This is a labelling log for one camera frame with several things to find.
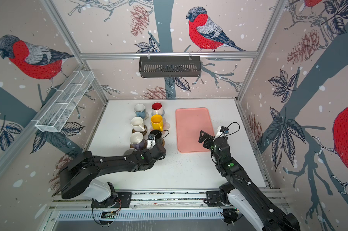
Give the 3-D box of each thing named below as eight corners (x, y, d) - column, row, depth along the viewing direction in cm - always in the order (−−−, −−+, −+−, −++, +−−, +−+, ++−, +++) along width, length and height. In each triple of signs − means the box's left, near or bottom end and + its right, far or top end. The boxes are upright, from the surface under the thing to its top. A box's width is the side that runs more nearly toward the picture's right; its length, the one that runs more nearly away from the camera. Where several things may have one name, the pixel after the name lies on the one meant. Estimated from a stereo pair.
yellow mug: (151, 134, 101) (149, 127, 94) (153, 119, 110) (152, 112, 103) (162, 134, 101) (161, 127, 94) (164, 119, 110) (163, 112, 103)
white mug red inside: (151, 118, 110) (150, 111, 104) (153, 109, 117) (151, 102, 110) (162, 118, 110) (161, 111, 104) (163, 109, 116) (162, 102, 110)
